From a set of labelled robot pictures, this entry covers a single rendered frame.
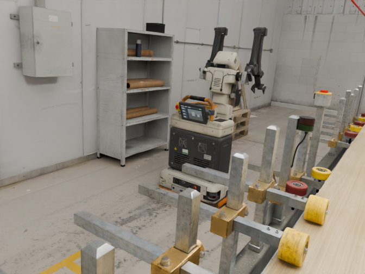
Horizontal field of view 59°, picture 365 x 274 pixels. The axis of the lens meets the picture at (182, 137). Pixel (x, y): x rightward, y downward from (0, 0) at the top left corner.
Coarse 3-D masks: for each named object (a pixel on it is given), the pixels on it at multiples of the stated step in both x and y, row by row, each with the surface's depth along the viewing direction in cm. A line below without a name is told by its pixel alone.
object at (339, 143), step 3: (321, 138) 237; (321, 141) 237; (324, 141) 235; (327, 141) 234; (339, 141) 232; (339, 144) 230; (342, 144) 229; (345, 144) 228; (348, 144) 227; (345, 147) 228; (348, 147) 227
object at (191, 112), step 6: (180, 102) 275; (186, 102) 273; (180, 108) 278; (186, 108) 274; (192, 108) 270; (198, 108) 266; (204, 108) 263; (186, 114) 278; (192, 114) 274; (198, 114) 270; (204, 114) 266; (210, 114) 268; (192, 120) 278; (198, 120) 274; (204, 120) 270
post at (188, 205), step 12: (180, 192) 67; (192, 192) 66; (180, 204) 67; (192, 204) 66; (180, 216) 68; (192, 216) 67; (180, 228) 69; (192, 228) 68; (180, 240) 69; (192, 240) 69
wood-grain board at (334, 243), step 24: (360, 144) 196; (336, 168) 150; (360, 168) 153; (336, 192) 123; (360, 192) 124; (336, 216) 104; (360, 216) 105; (312, 240) 90; (336, 240) 90; (360, 240) 91; (288, 264) 79; (312, 264) 79; (336, 264) 80; (360, 264) 81
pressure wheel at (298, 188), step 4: (292, 180) 130; (296, 180) 130; (288, 184) 126; (292, 184) 127; (296, 184) 126; (300, 184) 127; (304, 184) 127; (288, 188) 126; (292, 188) 124; (296, 188) 123; (300, 188) 123; (304, 188) 123; (288, 192) 126; (292, 192) 124; (296, 192) 124; (300, 192) 123; (304, 192) 124; (292, 208) 129
